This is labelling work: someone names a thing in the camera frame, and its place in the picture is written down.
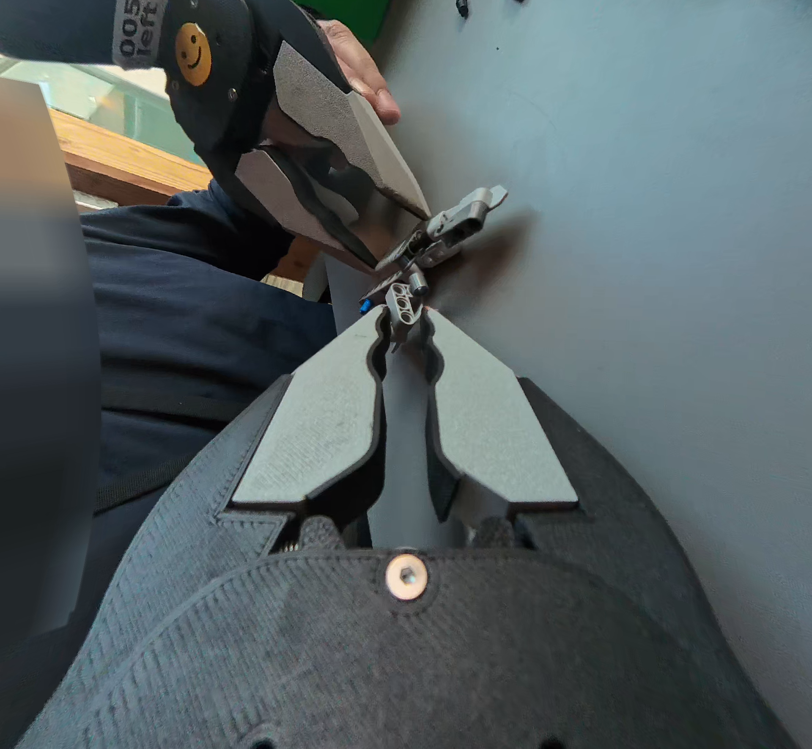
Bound wooden furniture frame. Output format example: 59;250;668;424
49;107;319;284

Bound grey lego beam assembly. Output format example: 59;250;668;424
358;185;509;317

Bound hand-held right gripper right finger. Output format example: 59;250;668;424
421;310;579;523

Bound small grey lego beam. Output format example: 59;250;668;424
386;282;429;353

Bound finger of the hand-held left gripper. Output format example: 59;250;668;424
272;41;433;221
235;144;383;272

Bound person in dark clothes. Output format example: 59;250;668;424
0;181;337;749

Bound person's left hand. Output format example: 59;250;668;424
316;19;402;127

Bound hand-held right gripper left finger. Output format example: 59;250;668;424
231;306;390;532

